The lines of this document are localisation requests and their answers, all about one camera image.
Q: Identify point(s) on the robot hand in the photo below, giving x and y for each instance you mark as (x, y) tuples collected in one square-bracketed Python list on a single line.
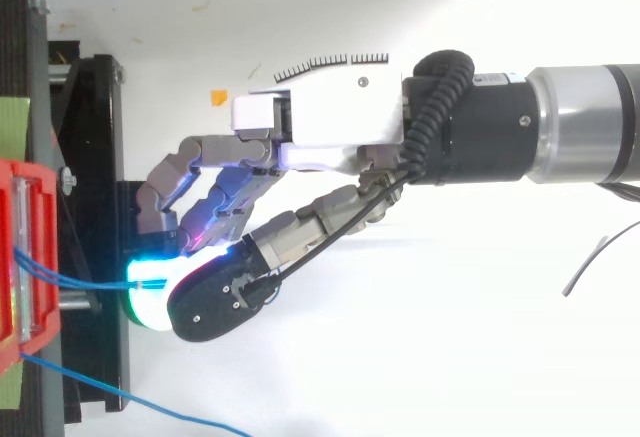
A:
[(340, 117)]

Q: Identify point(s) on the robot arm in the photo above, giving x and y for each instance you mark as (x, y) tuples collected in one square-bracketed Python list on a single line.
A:
[(500, 127)]

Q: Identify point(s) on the black stand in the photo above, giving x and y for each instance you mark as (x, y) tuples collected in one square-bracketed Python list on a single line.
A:
[(100, 157)]

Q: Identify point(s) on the red bin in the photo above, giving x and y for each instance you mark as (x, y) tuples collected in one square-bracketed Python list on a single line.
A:
[(45, 207)]

